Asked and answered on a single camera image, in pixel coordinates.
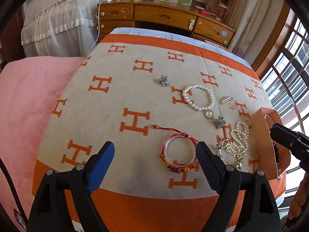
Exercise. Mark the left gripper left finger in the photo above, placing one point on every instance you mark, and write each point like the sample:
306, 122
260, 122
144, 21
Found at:
97, 166

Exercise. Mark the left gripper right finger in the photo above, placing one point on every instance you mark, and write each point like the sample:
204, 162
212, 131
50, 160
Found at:
212, 166

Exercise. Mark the gold rhinestone hair comb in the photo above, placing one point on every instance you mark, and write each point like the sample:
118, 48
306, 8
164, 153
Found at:
233, 149

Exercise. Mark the red string glass bangle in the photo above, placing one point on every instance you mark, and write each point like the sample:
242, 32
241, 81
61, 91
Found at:
178, 152

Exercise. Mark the blue flower clip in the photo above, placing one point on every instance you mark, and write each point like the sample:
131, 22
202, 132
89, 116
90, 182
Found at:
220, 122

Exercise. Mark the pearl safety pin brooch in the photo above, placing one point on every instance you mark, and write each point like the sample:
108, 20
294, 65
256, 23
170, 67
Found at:
226, 100

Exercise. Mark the small blue flower earring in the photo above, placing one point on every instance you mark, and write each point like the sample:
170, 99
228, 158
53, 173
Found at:
163, 80

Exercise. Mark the pink jewelry box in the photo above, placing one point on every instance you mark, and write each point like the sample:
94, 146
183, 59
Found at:
274, 158

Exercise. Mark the right hand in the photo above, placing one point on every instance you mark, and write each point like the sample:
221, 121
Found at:
299, 199

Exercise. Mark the window with metal bars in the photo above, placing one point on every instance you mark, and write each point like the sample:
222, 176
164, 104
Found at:
285, 74

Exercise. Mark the orange beige H blanket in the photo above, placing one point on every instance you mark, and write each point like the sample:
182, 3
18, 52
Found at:
115, 96

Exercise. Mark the pink bed cover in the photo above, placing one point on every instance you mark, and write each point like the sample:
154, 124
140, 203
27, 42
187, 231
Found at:
30, 89

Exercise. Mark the light blue bed sheet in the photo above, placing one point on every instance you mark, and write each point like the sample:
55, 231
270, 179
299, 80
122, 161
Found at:
205, 44

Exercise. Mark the beige curtain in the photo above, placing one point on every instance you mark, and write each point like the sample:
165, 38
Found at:
253, 21

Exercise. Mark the white lace bed cover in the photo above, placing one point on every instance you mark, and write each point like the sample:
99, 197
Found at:
59, 28

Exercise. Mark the wooden dresser with drawers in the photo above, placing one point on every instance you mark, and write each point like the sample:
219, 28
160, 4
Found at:
162, 16

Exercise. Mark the white charger with cable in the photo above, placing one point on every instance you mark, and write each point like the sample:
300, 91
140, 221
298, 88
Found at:
98, 26

